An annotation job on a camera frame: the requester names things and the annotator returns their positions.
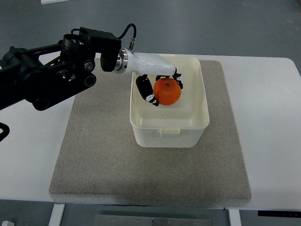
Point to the black control panel strip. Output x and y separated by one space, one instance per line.
284 214

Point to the white plastic box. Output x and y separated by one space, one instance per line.
179 125

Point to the white object top edge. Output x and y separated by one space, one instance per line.
44 2

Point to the white table leg right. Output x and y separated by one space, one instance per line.
234 217

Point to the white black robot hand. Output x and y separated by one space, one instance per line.
144 64

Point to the white object bottom left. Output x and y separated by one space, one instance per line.
7 223

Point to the orange fruit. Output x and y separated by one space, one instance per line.
167 91

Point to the white table leg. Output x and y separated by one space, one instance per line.
56 215
234 217

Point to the grey felt mat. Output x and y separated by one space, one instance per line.
101 163

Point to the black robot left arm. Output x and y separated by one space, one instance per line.
48 75

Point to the white table leg left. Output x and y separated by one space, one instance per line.
56 215

